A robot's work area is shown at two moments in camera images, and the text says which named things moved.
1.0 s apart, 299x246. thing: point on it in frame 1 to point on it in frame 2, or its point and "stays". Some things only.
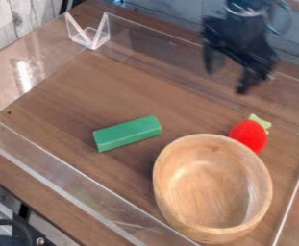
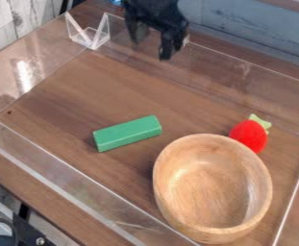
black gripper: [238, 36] to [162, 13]
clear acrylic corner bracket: [91, 37] stays
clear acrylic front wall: [79, 187] stays
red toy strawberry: [252, 133] stays
